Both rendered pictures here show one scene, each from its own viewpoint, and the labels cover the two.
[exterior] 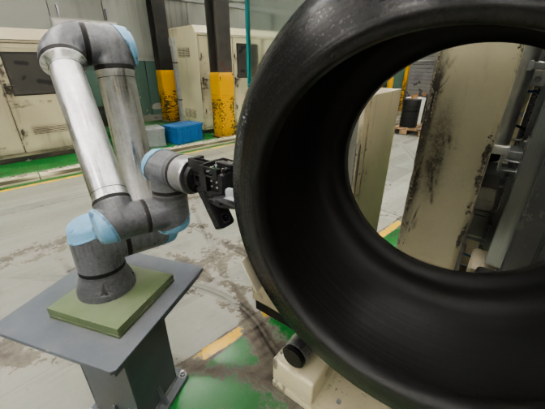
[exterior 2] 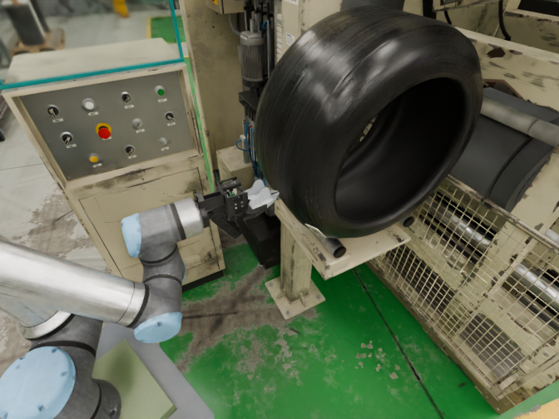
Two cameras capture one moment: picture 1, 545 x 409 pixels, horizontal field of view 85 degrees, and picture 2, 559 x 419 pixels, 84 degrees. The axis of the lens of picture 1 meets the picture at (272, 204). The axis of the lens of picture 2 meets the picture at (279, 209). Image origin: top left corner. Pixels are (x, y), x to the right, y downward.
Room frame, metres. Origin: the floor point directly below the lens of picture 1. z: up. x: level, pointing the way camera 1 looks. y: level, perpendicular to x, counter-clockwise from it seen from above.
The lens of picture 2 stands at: (0.27, 0.59, 1.64)
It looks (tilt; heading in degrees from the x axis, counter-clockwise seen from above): 43 degrees down; 295
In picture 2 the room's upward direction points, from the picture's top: straight up
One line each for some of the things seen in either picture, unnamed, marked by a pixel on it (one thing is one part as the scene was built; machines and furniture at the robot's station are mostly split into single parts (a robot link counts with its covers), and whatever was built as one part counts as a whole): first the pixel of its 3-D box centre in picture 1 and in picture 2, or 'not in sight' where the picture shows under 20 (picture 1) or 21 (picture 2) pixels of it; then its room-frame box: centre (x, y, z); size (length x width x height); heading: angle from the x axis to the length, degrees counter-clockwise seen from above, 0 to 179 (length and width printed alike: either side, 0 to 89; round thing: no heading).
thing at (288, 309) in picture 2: not in sight; (294, 290); (0.63, -0.39, 0.02); 0.27 x 0.27 x 0.04; 53
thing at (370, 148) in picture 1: (313, 217); (145, 194); (1.38, -0.21, 0.63); 0.56 x 0.41 x 1.27; 53
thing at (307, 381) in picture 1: (335, 321); (308, 229); (0.50, -0.14, 0.84); 0.36 x 0.09 x 0.06; 143
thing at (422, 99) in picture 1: (414, 112); not in sight; (6.74, -3.10, 0.38); 1.20 x 0.80 x 0.76; 140
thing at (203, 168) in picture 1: (212, 178); (222, 204); (0.64, 0.14, 1.13); 0.12 x 0.08 x 0.09; 53
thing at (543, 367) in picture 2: not in sight; (437, 259); (0.03, -0.38, 0.65); 0.90 x 0.02 x 0.70; 143
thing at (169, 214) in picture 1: (168, 208); (162, 266); (0.73, 0.28, 1.01); 0.12 x 0.09 x 0.12; 128
